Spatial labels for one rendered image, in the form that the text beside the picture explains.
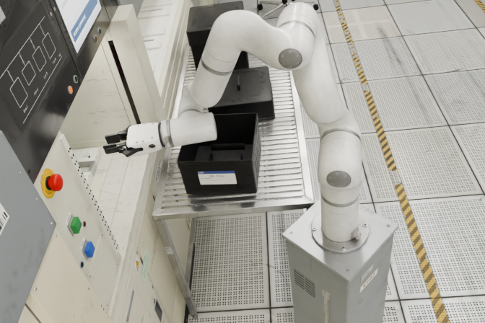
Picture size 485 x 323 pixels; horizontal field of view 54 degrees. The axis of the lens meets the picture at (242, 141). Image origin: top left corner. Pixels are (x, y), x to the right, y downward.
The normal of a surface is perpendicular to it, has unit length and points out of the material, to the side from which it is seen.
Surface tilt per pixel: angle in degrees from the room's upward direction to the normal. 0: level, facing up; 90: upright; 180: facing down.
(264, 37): 64
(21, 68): 90
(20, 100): 90
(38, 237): 90
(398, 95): 0
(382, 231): 0
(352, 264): 0
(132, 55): 90
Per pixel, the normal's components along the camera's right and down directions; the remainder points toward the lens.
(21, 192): 0.99, -0.09
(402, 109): -0.13, -0.75
